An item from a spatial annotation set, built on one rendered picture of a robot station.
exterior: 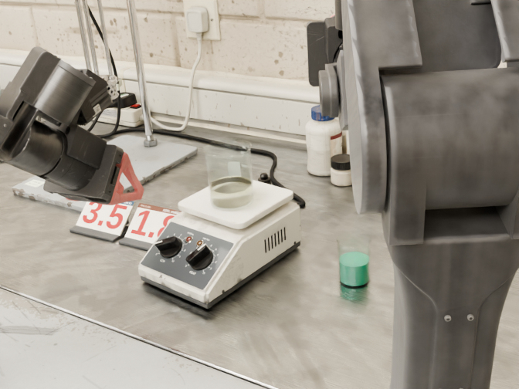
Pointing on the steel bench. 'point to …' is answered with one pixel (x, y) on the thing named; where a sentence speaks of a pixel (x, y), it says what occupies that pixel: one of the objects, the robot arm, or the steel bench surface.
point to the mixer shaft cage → (94, 45)
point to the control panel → (184, 274)
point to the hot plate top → (268, 196)
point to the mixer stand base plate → (156, 161)
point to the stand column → (140, 75)
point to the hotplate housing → (250, 260)
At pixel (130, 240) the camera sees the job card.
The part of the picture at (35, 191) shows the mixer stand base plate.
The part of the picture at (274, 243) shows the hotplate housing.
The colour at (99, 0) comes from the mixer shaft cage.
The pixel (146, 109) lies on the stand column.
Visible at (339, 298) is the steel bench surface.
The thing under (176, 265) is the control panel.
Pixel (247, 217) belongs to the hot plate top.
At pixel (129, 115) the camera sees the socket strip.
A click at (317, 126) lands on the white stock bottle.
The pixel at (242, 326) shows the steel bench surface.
